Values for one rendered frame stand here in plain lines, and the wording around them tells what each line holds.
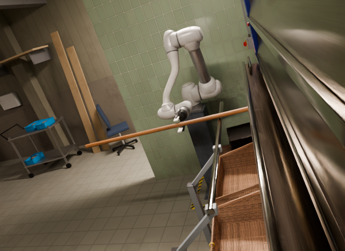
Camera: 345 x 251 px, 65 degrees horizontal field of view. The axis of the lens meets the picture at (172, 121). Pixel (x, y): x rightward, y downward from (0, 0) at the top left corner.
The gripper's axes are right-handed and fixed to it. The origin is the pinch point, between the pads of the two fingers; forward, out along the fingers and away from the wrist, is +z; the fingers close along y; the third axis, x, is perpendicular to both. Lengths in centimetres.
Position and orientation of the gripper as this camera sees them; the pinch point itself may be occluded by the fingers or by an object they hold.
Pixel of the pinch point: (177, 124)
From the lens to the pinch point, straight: 191.0
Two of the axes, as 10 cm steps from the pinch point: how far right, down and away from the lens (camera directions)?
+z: -2.1, 4.1, -8.9
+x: -9.2, 2.1, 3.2
